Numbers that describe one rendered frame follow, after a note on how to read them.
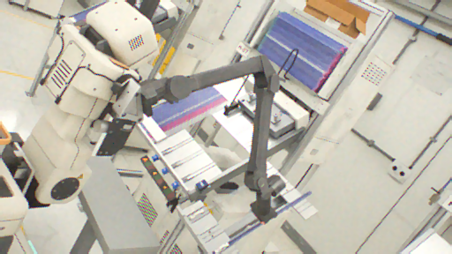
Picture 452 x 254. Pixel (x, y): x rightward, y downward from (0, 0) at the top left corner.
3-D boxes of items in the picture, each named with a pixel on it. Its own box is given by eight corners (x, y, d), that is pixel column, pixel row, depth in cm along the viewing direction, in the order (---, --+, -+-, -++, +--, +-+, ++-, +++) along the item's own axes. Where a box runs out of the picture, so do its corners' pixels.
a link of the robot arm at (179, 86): (257, 53, 154) (274, 48, 145) (266, 87, 156) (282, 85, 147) (154, 81, 131) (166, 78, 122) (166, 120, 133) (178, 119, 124)
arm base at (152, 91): (125, 78, 122) (146, 98, 116) (147, 68, 126) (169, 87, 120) (128, 98, 128) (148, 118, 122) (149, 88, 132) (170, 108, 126)
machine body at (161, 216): (170, 293, 227) (224, 212, 209) (124, 210, 271) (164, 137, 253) (243, 280, 274) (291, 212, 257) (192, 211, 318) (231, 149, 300)
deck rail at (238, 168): (191, 202, 188) (189, 195, 184) (189, 199, 189) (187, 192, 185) (305, 136, 212) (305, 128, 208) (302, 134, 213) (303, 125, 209)
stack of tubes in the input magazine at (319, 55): (314, 92, 200) (345, 46, 193) (254, 49, 232) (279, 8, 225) (327, 97, 209) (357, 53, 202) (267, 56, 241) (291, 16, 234)
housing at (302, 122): (297, 138, 213) (297, 119, 203) (244, 93, 244) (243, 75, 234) (308, 131, 215) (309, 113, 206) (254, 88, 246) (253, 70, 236)
